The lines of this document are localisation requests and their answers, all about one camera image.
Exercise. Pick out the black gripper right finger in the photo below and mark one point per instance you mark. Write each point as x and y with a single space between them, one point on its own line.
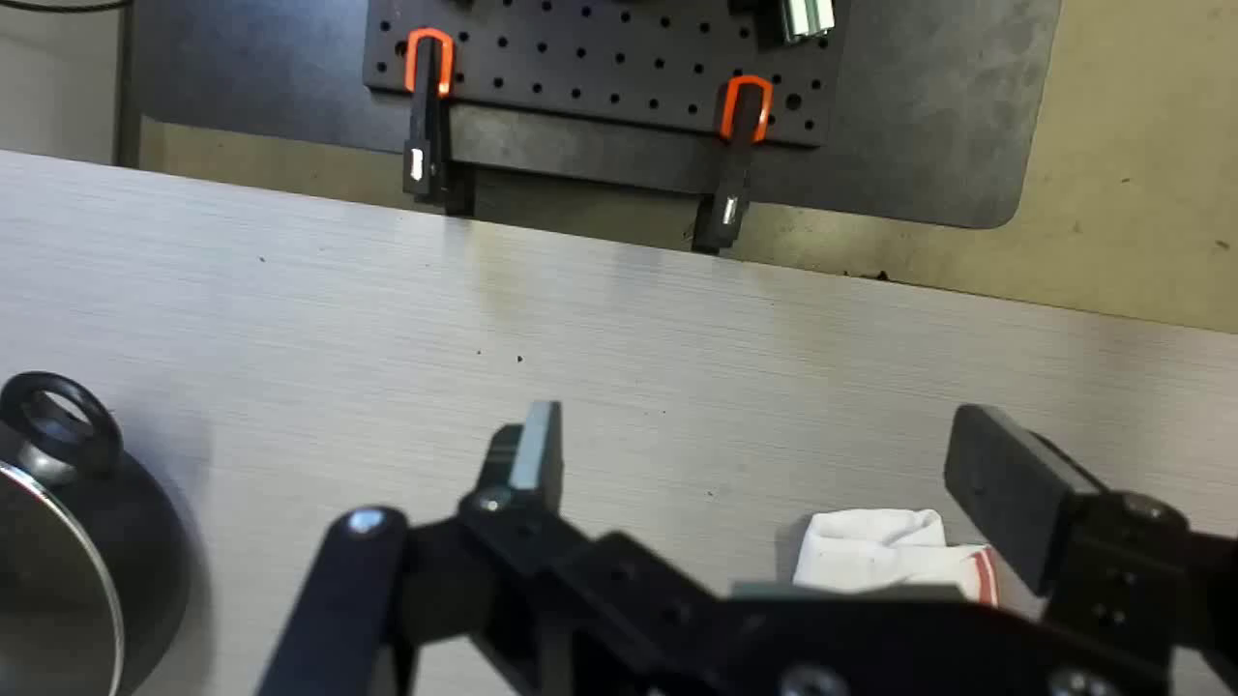
1018 496

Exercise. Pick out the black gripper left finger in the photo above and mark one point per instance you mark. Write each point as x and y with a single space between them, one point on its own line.
526 464

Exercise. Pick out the black cooking pot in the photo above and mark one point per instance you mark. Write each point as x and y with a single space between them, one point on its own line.
157 553

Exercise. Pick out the small white cloth red stripe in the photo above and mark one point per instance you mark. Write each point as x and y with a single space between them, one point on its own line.
874 546

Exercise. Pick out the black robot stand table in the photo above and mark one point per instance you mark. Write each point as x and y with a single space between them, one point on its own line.
929 130

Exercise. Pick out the black perforated breadboard plate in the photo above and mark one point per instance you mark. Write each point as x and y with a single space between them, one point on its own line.
604 64

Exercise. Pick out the aluminium extrusion rail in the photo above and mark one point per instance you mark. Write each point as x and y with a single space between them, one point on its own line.
806 11

